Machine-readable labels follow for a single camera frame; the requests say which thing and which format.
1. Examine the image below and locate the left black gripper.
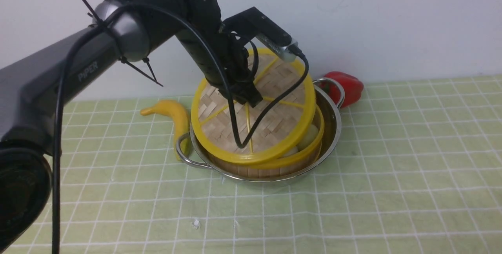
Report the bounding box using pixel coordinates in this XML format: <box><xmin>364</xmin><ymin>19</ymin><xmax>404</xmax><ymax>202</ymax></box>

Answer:
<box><xmin>176</xmin><ymin>0</ymin><xmax>262</xmax><ymax>107</ymax></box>

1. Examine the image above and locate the woven bamboo steamer lid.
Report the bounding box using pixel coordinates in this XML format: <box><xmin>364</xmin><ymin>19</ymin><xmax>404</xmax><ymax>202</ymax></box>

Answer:
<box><xmin>191</xmin><ymin>47</ymin><xmax>316</xmax><ymax>166</ymax></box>

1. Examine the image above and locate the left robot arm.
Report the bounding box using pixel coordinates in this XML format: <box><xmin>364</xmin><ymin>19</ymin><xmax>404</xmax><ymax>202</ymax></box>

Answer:
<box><xmin>1</xmin><ymin>0</ymin><xmax>262</xmax><ymax>254</ymax></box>

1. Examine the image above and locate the stainless steel pot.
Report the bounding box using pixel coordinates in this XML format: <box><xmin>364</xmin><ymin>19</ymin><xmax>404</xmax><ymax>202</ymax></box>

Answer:
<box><xmin>175</xmin><ymin>78</ymin><xmax>346</xmax><ymax>185</ymax></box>

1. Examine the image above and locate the yellow banana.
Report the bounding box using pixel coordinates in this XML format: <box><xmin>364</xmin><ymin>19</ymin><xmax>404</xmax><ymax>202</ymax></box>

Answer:
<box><xmin>140</xmin><ymin>99</ymin><xmax>191</xmax><ymax>161</ymax></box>

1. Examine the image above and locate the white bun lower left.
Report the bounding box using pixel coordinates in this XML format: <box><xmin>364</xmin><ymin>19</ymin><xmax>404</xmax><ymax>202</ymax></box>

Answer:
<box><xmin>282</xmin><ymin>124</ymin><xmax>319</xmax><ymax>158</ymax></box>

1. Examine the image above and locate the red bell pepper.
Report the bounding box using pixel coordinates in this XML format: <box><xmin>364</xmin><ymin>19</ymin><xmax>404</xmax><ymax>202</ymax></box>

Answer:
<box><xmin>318</xmin><ymin>71</ymin><xmax>364</xmax><ymax>108</ymax></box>

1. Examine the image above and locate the green checkered tablecloth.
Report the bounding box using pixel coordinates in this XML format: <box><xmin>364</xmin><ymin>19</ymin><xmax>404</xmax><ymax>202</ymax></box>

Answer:
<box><xmin>60</xmin><ymin>75</ymin><xmax>502</xmax><ymax>254</ymax></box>

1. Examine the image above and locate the left black cable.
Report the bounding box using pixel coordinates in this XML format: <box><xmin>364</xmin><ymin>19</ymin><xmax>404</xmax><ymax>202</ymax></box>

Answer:
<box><xmin>52</xmin><ymin>2</ymin><xmax>309</xmax><ymax>254</ymax></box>

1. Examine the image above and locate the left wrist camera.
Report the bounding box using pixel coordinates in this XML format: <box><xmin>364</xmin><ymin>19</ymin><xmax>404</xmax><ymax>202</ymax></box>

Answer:
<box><xmin>223</xmin><ymin>7</ymin><xmax>303</xmax><ymax>62</ymax></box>

